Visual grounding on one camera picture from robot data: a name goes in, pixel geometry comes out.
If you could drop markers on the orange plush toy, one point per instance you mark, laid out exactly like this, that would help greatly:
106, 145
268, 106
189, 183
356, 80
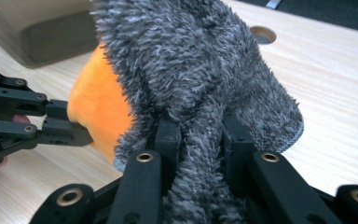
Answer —
96, 102

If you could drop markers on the translucent grey storage box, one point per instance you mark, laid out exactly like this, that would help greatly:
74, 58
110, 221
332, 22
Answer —
28, 31

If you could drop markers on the round dark table grommet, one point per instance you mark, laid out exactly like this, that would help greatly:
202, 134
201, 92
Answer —
262, 34

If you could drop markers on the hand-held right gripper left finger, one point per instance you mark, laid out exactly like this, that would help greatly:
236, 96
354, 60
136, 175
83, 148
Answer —
167, 137

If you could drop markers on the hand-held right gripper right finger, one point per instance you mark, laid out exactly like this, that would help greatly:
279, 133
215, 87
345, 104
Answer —
237, 146

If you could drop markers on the white metal stand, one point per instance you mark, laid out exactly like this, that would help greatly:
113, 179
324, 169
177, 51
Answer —
273, 3

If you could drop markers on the grey fluffy cloth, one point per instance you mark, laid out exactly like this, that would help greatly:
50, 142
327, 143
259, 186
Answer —
186, 62

